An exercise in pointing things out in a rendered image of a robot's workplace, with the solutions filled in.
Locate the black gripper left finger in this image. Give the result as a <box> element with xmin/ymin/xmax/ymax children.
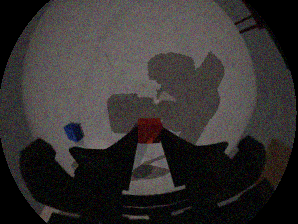
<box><xmin>69</xmin><ymin>127</ymin><xmax>138</xmax><ymax>190</ymax></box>

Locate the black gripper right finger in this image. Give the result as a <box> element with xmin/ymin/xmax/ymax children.
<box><xmin>160</xmin><ymin>128</ymin><xmax>229</xmax><ymax>186</ymax></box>

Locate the blue block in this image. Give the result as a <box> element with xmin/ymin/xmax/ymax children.
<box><xmin>64</xmin><ymin>124</ymin><xmax>82</xmax><ymax>143</ymax></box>

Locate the red block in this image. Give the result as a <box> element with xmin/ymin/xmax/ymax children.
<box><xmin>137</xmin><ymin>119</ymin><xmax>162</xmax><ymax>143</ymax></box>

